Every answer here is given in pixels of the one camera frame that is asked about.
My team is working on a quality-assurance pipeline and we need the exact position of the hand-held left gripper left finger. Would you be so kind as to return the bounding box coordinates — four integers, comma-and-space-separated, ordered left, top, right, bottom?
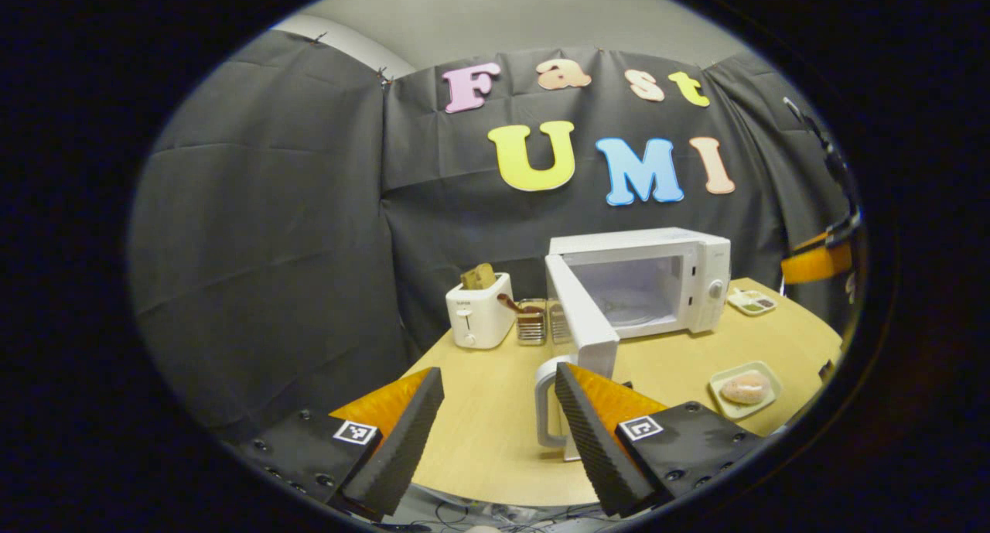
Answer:
224, 367, 446, 517

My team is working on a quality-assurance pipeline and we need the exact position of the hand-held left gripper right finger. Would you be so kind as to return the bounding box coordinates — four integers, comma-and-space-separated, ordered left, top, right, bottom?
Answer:
554, 363, 766, 518

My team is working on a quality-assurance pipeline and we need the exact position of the pale green square plate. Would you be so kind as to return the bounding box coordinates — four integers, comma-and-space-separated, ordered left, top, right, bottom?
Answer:
708, 360, 784, 421

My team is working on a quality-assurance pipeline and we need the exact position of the white microwave oven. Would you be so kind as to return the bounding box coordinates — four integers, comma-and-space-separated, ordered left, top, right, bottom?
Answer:
535, 227, 732, 463

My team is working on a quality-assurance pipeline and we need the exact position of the white divided plate with grains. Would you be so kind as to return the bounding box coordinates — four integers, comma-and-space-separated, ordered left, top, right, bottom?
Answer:
726, 287, 778, 317

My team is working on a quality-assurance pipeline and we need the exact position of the white toaster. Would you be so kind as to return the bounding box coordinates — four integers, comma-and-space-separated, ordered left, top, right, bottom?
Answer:
445, 273, 517, 350

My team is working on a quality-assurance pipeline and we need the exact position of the brown curved utensil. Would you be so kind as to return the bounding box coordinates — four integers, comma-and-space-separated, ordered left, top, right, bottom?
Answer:
497, 292, 545, 316

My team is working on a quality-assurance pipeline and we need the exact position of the black backdrop cloth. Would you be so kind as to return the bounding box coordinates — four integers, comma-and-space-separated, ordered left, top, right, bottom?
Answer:
128, 29, 852, 441

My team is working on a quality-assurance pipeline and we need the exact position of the thin dark cable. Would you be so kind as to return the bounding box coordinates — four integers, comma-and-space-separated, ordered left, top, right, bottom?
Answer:
783, 96, 861, 224

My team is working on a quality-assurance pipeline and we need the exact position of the tangle of dark cables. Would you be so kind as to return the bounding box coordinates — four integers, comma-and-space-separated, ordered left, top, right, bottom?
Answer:
387, 502, 620, 533

